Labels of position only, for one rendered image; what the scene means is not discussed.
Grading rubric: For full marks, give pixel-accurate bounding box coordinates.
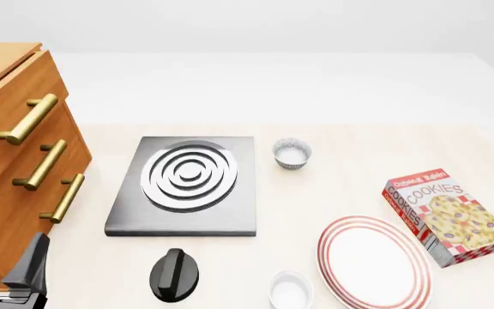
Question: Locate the round black stove knob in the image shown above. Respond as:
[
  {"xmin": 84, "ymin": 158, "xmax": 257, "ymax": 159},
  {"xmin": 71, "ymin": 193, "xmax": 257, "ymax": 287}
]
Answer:
[{"xmin": 148, "ymin": 247, "xmax": 201, "ymax": 304}]

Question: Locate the long brass drawer handle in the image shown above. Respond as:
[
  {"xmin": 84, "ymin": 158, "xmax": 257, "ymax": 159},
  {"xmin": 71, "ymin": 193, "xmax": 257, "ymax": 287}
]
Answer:
[{"xmin": 0, "ymin": 93, "xmax": 59, "ymax": 147}]

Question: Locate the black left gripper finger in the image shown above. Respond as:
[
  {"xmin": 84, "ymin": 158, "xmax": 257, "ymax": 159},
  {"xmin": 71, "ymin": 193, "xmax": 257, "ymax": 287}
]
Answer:
[{"xmin": 1, "ymin": 232, "xmax": 51, "ymax": 293}]

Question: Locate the wide wooden drawer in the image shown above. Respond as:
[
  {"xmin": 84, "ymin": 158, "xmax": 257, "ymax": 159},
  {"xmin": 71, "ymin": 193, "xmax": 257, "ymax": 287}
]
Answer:
[{"xmin": 0, "ymin": 50, "xmax": 69, "ymax": 157}]

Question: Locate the printed cookies box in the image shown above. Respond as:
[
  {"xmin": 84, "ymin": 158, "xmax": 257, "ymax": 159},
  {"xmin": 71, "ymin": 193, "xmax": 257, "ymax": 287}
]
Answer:
[{"xmin": 380, "ymin": 167, "xmax": 494, "ymax": 269}]

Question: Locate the white plate with red rings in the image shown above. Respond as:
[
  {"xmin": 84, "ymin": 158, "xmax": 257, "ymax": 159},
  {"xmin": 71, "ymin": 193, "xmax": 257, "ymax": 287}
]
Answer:
[{"xmin": 316, "ymin": 215, "xmax": 434, "ymax": 309}]

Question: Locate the patterned black and white bowl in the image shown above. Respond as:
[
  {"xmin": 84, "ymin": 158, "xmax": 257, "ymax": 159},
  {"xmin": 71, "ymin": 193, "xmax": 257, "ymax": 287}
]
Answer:
[{"xmin": 271, "ymin": 136, "xmax": 313, "ymax": 172}]

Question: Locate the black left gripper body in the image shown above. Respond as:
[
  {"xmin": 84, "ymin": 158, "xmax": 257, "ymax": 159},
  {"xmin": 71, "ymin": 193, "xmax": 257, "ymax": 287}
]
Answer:
[{"xmin": 0, "ymin": 286, "xmax": 48, "ymax": 309}]

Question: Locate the flat stove plate with rings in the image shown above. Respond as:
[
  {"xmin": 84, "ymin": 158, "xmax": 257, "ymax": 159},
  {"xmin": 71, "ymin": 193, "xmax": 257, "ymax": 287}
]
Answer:
[{"xmin": 104, "ymin": 136, "xmax": 258, "ymax": 239}]

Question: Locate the plain white bowl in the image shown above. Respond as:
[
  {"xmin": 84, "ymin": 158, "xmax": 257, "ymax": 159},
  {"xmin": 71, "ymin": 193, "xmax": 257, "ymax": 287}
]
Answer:
[{"xmin": 268, "ymin": 269, "xmax": 316, "ymax": 309}]

